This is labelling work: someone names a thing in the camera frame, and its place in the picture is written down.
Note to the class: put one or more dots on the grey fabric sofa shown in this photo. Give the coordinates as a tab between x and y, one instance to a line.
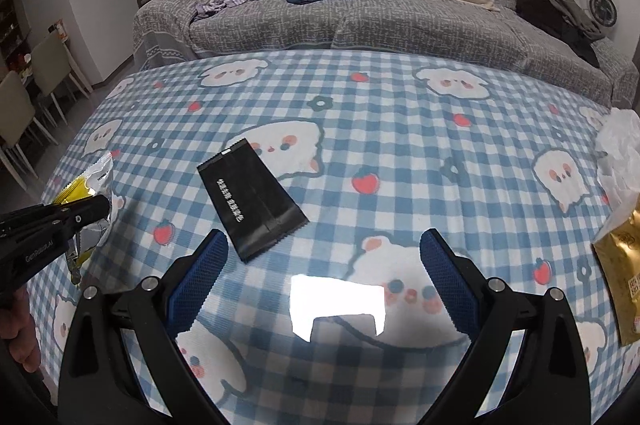
169	31

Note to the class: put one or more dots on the beige dining chair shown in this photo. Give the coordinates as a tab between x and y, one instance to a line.
50	67

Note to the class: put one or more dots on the person left hand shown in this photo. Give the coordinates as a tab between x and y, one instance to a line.
18	327

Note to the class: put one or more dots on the small fan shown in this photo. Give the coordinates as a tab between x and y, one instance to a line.
604	12

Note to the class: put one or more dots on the blue checked bear tablecloth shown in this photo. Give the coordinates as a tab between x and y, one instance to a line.
339	323

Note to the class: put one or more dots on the dark clothes pile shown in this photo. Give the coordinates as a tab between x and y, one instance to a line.
566	21

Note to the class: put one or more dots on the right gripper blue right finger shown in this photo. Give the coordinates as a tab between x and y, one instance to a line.
456	281

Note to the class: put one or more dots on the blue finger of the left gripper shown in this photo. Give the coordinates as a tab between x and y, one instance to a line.
66	220

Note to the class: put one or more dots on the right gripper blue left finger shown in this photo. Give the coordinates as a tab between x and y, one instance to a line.
190	279

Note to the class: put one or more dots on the white crumpled tissue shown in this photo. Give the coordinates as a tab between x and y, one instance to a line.
617	149

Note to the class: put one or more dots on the gold tissue pack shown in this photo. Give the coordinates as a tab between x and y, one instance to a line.
617	248

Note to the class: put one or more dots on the yellow snack packet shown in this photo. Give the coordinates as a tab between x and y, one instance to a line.
94	180

